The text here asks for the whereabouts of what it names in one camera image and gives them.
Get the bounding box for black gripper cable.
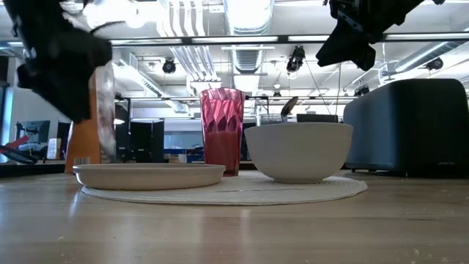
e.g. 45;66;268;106
89;21;128;36

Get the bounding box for black computer monitor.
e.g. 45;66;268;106
15;120;51;146
56;122;73;158
295;113;340;125

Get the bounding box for black office partition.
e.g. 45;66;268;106
130;119;166;164

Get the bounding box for white ceramic bowl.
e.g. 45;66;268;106
243;122;355;184

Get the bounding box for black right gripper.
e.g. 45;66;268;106
316;0;426;73

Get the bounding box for black overhead frame bar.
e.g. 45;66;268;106
0;33;469;48

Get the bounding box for black metal rack frame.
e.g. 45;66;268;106
244;95;271;117

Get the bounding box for black curved bar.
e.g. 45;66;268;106
0;145;40;165

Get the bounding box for orange-handled metal spoon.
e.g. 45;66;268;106
280;95;299;124

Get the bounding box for white shallow plate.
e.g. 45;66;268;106
72;163;226;191

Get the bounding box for black table edge rail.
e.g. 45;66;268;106
0;161;349;179

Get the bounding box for orange cereal box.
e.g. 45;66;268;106
64;62;117;173

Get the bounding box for white round woven placemat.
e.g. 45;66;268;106
81;170;369;205

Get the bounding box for pink faceted tumbler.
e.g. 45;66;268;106
199;87;245;177

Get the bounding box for dark grey toaster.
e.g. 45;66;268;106
343;78;469;179

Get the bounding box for silver ventilation duct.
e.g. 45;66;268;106
223;0;276;115

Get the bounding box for white ceiling pipes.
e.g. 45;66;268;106
157;0;224;98

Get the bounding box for red bar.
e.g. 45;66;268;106
0;135;30;151

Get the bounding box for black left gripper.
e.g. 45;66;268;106
3;0;113;124

